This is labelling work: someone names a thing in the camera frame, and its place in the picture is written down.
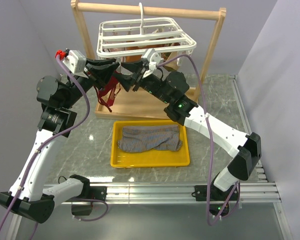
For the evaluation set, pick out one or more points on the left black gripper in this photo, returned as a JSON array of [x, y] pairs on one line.
[[103, 73]]

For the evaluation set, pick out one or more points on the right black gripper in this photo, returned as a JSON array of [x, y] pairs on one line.
[[127, 81]]

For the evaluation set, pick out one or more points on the red underwear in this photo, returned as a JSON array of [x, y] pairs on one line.
[[106, 96]]

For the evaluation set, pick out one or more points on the white plastic clip hanger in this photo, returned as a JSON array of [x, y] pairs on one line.
[[130, 37]]

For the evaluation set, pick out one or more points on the grey striped underwear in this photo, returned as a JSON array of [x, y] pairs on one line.
[[139, 139]]

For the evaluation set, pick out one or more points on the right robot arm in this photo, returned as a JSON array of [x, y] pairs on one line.
[[245, 149]]

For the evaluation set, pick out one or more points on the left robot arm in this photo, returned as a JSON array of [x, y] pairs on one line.
[[27, 196]]

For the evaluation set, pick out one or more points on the wooden hanging rack stand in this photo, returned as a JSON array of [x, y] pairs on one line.
[[140, 105]]

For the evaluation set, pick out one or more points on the yellow plastic tray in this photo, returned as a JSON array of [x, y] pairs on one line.
[[151, 158]]

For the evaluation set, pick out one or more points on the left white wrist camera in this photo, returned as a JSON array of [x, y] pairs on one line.
[[74, 61]]

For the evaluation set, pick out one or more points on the aluminium mounting rail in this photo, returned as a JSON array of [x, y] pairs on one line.
[[162, 211]]

